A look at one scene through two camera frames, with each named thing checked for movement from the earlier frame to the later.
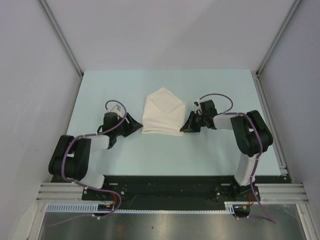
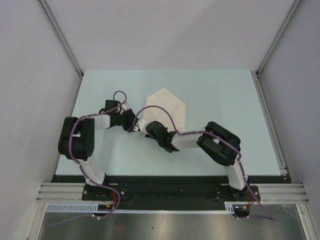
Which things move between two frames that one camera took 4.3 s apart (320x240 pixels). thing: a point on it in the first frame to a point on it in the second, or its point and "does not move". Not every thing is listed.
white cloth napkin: (164, 113) does not move
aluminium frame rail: (54, 191) does not move
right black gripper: (189, 126) to (147, 135)
